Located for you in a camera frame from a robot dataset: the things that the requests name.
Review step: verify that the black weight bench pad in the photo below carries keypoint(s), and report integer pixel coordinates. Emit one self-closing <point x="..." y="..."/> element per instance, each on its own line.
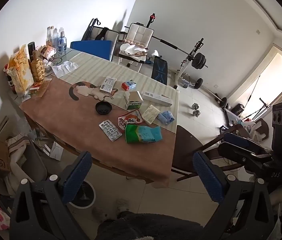
<point x="159" y="70"/>

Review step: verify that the white round bin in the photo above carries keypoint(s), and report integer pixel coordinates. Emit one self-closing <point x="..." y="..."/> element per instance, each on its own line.
<point x="88" y="196"/>

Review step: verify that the red blue milk carton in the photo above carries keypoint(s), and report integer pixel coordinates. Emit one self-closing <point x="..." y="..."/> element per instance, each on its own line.
<point x="129" y="85"/>

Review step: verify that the white green box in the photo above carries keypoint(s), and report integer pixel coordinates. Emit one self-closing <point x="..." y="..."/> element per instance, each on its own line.
<point x="133" y="101"/>

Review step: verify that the white barbell rack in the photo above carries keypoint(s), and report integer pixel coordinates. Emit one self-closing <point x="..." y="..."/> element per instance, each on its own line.
<point x="184" y="62"/>

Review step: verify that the beige cloth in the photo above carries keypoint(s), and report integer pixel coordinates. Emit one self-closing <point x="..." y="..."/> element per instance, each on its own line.
<point x="133" y="50"/>

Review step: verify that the curl bar with black plates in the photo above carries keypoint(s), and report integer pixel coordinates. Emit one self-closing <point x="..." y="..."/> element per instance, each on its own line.
<point x="199" y="83"/>

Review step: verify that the flat white medicine box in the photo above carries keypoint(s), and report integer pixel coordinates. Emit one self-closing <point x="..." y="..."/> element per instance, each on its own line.
<point x="107" y="83"/>

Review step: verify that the cardboard box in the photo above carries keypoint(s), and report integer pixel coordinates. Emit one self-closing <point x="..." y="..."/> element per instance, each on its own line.
<point x="2" y="155"/>

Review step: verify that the blue label water bottle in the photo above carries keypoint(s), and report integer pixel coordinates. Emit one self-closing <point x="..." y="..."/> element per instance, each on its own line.
<point x="61" y="42"/>

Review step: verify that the red white snack packet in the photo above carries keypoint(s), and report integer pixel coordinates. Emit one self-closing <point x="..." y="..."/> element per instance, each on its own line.
<point x="128" y="120"/>

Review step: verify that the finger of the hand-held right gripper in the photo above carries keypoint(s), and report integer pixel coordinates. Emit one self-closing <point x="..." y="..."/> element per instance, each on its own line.
<point x="235" y="139"/>
<point x="243" y="156"/>

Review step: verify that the clear glass bottle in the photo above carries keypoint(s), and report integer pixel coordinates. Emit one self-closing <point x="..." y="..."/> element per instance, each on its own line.
<point x="49" y="36"/>

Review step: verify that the gold embossed bottle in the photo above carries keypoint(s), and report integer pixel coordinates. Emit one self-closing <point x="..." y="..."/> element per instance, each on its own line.
<point x="36" y="67"/>

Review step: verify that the white canvas tote bag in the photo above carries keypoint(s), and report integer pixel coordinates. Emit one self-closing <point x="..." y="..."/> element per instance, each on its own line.
<point x="18" y="160"/>

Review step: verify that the brown snack bag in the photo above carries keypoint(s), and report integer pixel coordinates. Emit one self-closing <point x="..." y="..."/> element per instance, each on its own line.
<point x="47" y="50"/>

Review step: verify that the silver blister pack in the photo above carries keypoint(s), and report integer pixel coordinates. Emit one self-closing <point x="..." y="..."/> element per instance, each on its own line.
<point x="109" y="130"/>

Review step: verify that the folded black stand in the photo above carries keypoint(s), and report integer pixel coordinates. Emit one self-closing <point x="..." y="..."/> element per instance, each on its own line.
<point x="93" y="28"/>

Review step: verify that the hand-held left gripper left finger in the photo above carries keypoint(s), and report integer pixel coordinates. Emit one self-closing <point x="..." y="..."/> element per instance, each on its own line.
<point x="77" y="177"/>

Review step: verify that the black spray can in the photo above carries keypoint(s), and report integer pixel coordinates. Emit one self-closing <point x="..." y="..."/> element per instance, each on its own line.
<point x="31" y="48"/>

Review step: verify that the clear plastic bottle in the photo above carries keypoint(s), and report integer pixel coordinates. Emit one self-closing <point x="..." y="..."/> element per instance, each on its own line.
<point x="55" y="38"/>

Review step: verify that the blue tissue pack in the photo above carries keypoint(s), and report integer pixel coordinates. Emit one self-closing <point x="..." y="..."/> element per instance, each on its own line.
<point x="166" y="117"/>

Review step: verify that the striped table mat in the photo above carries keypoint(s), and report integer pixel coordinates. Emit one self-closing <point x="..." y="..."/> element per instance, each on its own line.
<point x="131" y="68"/>

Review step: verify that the white chair with black garment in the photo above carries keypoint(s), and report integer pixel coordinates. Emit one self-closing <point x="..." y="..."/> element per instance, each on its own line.
<point x="94" y="33"/>

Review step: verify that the white plastic shopping bag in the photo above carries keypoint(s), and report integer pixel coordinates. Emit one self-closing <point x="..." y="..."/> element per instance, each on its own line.
<point x="257" y="130"/>

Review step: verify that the person's right forearm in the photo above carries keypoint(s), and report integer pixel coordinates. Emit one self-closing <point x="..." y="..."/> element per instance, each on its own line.
<point x="280" y="198"/>

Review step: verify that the black speaker box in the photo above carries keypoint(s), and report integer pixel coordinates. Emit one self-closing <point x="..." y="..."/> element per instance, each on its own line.
<point x="237" y="110"/>

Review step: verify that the person's dark fleece clothing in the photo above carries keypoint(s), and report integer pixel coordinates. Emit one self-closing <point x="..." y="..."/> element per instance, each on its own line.
<point x="151" y="227"/>

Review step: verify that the green blue plastic packet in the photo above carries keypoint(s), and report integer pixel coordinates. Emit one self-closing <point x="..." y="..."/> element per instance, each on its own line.
<point x="143" y="133"/>

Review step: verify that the yellow chips bag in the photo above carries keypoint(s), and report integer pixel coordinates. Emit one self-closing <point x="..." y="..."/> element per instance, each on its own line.
<point x="20" y="72"/>

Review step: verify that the brown wooden chair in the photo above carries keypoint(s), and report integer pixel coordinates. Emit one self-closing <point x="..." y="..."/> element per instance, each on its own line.
<point x="186" y="145"/>

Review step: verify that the white padded chair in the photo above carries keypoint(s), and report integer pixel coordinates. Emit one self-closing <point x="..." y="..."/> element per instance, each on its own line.
<point x="139" y="33"/>

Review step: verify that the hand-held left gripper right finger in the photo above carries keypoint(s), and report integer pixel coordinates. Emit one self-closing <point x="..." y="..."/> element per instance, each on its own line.
<point x="207" y="180"/>

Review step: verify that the white fluffy slipper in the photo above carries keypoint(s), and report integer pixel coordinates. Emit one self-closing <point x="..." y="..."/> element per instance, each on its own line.
<point x="121" y="205"/>

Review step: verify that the brown cat print table mat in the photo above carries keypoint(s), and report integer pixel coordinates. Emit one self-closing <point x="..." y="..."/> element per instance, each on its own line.
<point x="63" y="122"/>

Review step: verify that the dark sauce bottle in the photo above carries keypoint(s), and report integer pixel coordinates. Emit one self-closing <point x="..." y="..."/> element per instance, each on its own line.
<point x="10" y="80"/>

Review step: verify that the long white box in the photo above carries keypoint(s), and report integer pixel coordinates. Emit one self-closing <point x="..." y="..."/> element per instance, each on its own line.
<point x="156" y="98"/>

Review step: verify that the chrome dumbbell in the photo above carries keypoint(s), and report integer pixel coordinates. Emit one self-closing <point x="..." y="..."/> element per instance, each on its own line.
<point x="196" y="110"/>

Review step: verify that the cream medicine box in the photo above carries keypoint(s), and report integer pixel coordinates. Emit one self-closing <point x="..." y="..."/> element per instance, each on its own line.
<point x="150" y="113"/>

